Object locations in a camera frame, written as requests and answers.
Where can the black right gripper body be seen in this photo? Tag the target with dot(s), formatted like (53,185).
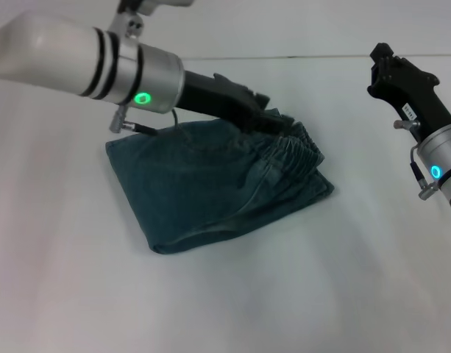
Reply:
(420,95)

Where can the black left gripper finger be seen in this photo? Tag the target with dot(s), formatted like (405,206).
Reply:
(263,129)
(276,119)

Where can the blue denim shorts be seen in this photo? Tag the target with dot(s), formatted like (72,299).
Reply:
(210,191)

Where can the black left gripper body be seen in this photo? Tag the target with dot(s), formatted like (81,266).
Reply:
(217,99)

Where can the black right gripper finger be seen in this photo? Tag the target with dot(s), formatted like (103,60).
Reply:
(382,55)
(376,85)

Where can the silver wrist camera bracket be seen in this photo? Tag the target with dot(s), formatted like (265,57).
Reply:
(129,22)

